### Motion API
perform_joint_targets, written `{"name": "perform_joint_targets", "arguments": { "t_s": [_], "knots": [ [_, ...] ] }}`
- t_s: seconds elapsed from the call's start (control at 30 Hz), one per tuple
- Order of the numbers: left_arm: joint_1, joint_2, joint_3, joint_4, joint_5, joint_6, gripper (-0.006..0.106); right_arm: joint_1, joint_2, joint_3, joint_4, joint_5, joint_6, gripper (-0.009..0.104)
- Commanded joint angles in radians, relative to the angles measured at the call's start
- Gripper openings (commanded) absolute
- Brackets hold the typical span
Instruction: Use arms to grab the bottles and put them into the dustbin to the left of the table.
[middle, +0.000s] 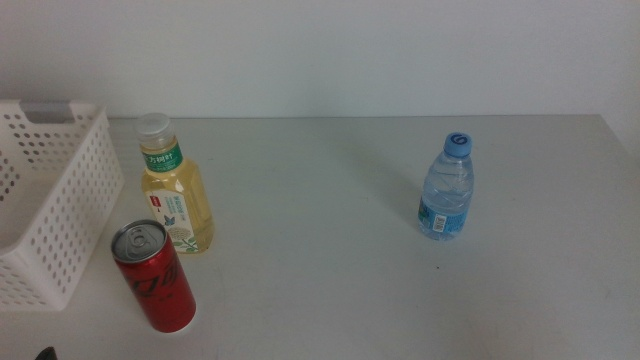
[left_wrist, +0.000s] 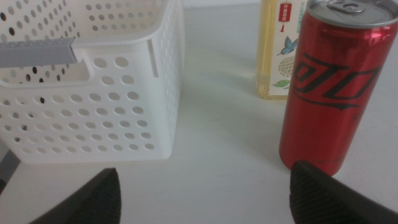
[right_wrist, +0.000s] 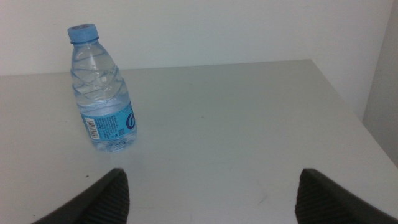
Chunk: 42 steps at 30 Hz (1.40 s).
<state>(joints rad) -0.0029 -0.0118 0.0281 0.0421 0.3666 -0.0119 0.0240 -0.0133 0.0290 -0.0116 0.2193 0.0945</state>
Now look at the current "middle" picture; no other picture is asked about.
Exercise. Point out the white perforated plastic basket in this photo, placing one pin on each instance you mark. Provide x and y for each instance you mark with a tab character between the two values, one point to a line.
60	215

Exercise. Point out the yellow tea bottle green label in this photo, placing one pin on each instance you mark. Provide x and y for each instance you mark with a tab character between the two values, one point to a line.
175	195

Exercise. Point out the clear water bottle blue cap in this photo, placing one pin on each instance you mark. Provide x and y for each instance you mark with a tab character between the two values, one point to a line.
447	195

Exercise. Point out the red cola can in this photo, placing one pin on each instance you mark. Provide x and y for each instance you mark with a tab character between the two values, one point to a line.
160	290

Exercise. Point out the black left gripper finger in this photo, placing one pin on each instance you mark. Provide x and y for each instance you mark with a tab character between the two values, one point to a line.
46	355

